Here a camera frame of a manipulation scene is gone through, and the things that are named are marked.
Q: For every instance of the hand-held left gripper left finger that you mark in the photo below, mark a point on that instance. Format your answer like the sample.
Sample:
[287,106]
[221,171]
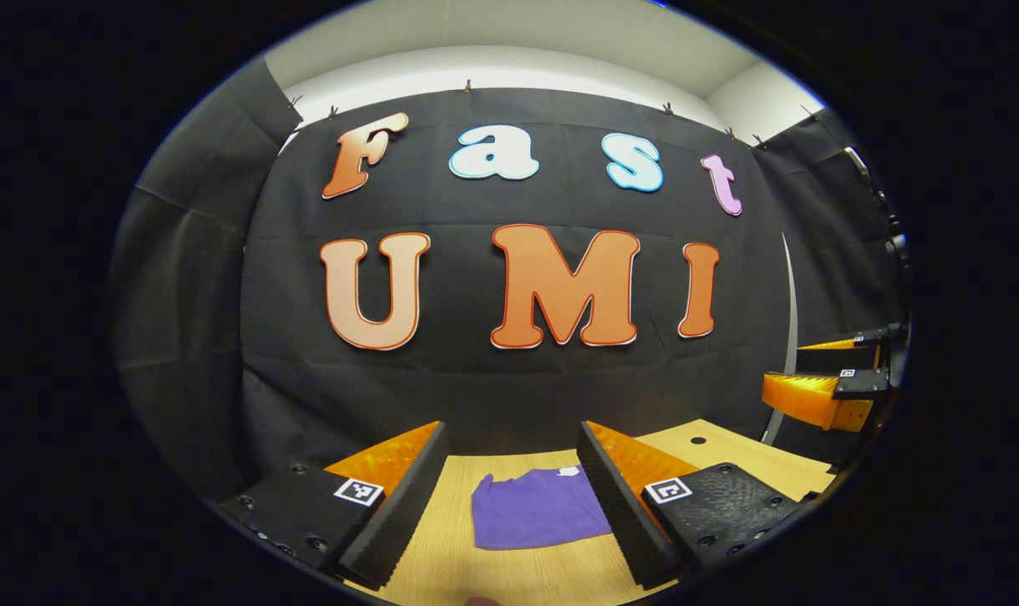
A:
[404,513]

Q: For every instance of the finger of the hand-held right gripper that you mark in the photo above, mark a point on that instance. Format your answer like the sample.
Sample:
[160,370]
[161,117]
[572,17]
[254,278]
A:
[829,360]
[812,396]

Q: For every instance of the purple shirt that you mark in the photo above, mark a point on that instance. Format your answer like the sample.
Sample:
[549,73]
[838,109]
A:
[534,509]

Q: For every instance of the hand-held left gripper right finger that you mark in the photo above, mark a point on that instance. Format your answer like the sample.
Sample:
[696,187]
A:
[614,505]

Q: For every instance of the black backdrop cloth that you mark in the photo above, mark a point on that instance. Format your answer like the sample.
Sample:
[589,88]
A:
[475,387]

